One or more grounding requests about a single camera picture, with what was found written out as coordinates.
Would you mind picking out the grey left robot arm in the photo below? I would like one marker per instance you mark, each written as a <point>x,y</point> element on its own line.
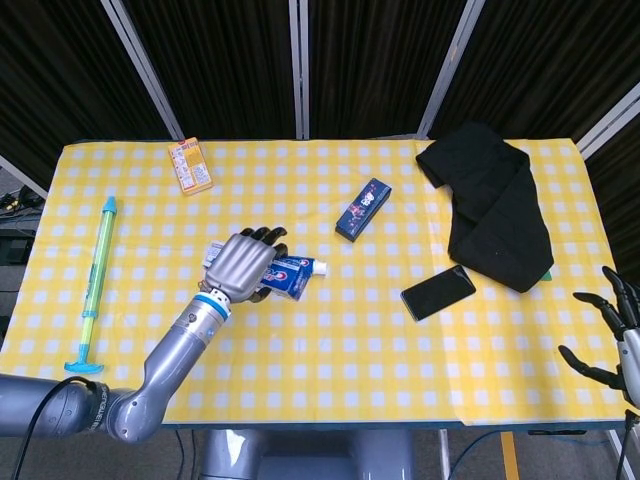
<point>170,360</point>

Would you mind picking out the blue toothpaste tube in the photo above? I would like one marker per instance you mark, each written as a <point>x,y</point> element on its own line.
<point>307,267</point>

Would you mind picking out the dark floor equipment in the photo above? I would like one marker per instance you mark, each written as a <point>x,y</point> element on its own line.
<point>17,225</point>

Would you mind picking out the yellow white checkered tablecloth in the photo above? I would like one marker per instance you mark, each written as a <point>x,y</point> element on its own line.
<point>350,360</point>

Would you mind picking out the orange printed carton box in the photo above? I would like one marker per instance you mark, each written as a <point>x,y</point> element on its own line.
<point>190,166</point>

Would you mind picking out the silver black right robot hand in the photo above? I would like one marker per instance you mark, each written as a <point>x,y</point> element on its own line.
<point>622,340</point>

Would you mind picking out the green flat item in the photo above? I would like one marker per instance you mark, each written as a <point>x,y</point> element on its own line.
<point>548,276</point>

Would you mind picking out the metal table leg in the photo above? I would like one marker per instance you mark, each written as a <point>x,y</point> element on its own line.
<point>444,455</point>

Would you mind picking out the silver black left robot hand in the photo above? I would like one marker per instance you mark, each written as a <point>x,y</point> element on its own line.
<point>240,265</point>

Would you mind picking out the black folded cloth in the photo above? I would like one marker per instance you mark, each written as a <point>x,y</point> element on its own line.
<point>492,210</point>

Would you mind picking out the grey robot base column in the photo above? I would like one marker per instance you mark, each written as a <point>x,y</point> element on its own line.
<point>305,455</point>

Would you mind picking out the black smartphone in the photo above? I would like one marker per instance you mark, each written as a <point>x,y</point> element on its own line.
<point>438,292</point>

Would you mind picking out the grey partition frame post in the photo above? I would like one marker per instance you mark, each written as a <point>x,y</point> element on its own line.
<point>145,70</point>
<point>607,120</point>
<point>22,175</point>
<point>445,75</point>
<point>298,70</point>

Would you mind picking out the dark blue slim box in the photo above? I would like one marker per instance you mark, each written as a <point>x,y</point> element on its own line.
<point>363,209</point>

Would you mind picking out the green blue water pump toy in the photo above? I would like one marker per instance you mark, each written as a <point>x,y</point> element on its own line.
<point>97,280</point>

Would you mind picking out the white blue toothpaste box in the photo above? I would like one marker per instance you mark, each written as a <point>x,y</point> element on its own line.
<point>212,255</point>

